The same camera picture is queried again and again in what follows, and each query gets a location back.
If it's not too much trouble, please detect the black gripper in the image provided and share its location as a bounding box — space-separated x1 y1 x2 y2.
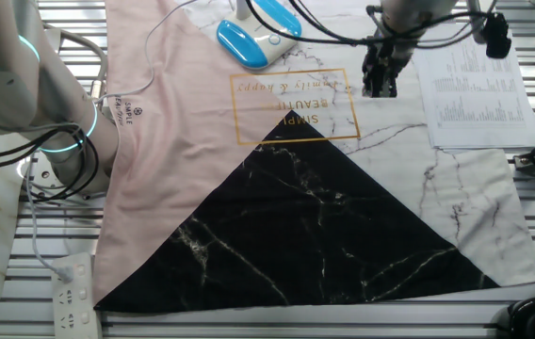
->
363 39 413 99

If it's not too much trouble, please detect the blue and white desk lamp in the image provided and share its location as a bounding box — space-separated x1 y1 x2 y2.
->
215 0 304 71

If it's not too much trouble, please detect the printed paper sheet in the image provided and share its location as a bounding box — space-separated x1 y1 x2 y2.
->
411 21 535 152

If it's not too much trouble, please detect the marble pink black tablecloth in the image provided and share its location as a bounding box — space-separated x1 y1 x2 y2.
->
91 0 535 315

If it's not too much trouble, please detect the white power strip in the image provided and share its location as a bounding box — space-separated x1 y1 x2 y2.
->
50 252 104 339

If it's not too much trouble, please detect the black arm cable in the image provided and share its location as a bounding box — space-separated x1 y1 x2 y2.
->
243 0 493 48
0 122 102 204

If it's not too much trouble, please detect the thick grey robot cable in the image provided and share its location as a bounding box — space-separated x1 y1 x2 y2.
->
57 28 109 101

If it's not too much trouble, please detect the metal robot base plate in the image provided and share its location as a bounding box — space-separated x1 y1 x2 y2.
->
20 150 111 208

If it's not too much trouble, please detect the thin white lamp cable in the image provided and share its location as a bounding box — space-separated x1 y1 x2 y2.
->
24 0 198 283

